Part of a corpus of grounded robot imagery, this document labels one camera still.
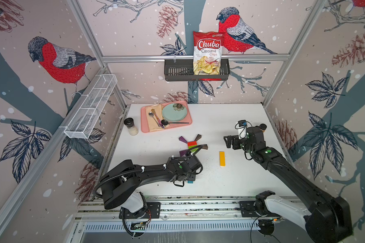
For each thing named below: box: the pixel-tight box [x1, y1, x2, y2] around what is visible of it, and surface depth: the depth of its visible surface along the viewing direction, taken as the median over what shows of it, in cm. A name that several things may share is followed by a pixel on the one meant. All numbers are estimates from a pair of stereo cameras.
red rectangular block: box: [187, 140, 198, 147], surface depth 100 cm
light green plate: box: [161, 102, 188, 122], surface depth 117 cm
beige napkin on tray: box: [145, 104, 170, 132], surface depth 116 cm
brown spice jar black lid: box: [259, 123, 268, 133], surface depth 97 cm
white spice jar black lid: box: [123, 117, 139, 136], surface depth 99 cm
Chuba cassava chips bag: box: [193, 30, 225, 76], surface depth 87 cm
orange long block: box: [219, 151, 226, 167], surface depth 94 cm
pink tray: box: [140, 100, 193, 133], surface depth 116 cm
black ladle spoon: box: [161, 119, 190, 126], surface depth 111 cm
